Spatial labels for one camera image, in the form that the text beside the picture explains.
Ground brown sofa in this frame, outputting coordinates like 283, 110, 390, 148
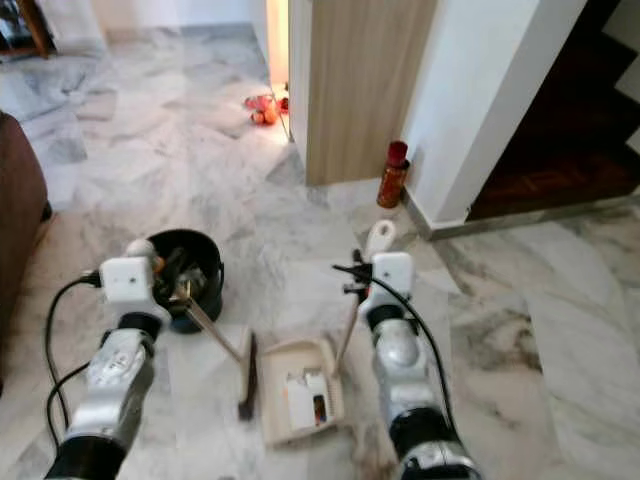
0, 112, 53, 331

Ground black round bucket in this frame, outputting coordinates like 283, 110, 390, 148
145, 228, 226, 334

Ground brown wooden chair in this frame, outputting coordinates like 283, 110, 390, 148
0, 0, 56, 59

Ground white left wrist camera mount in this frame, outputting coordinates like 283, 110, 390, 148
100, 257, 159, 316

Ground red spray can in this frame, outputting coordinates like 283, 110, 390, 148
377, 140, 410, 209

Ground dark wooden stairs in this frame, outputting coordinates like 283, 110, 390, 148
465, 0, 640, 223

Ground small red ornament cluster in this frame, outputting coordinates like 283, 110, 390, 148
242, 92, 291, 127

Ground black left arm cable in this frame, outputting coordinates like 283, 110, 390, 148
43, 275, 106, 471

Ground small beige purple-bristled broom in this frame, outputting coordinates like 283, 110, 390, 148
125, 238, 258, 421

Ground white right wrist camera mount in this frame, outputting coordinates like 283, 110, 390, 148
365, 252, 416, 313

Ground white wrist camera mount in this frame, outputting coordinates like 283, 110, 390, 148
365, 252, 416, 313
100, 257, 159, 316

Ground beige long-handled dustpan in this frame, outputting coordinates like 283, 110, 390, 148
257, 220, 399, 446

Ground light wood panel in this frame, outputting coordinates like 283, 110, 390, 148
288, 0, 439, 188

